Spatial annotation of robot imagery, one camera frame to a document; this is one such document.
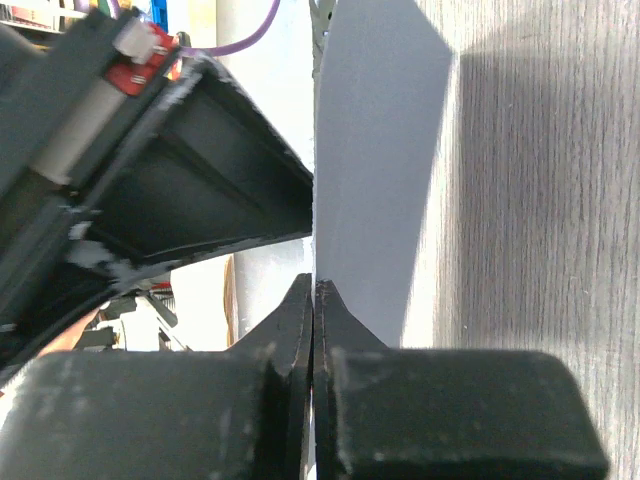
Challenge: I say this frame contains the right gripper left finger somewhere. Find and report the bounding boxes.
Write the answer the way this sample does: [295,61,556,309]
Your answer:
[1,274,312,479]

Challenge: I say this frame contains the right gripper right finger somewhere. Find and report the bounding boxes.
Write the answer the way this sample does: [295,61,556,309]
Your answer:
[313,280,609,479]

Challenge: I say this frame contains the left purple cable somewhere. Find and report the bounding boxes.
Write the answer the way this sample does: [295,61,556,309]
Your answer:
[179,0,282,57]

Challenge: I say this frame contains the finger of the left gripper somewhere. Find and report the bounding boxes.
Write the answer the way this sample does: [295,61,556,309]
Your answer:
[64,56,313,295]

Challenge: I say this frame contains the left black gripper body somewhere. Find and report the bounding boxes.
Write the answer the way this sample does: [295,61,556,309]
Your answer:
[1,9,179,320]

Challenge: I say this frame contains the blue grey envelope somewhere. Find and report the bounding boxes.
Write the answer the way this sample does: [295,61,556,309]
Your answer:
[314,1,454,346]

